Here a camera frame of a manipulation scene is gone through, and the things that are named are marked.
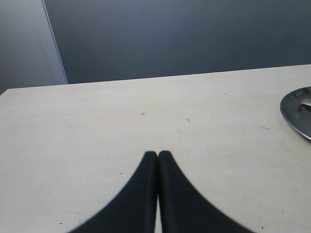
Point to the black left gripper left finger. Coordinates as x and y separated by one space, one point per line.
133 209

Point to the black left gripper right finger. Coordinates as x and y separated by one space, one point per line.
183 209

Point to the round steel plate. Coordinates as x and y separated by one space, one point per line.
295 108

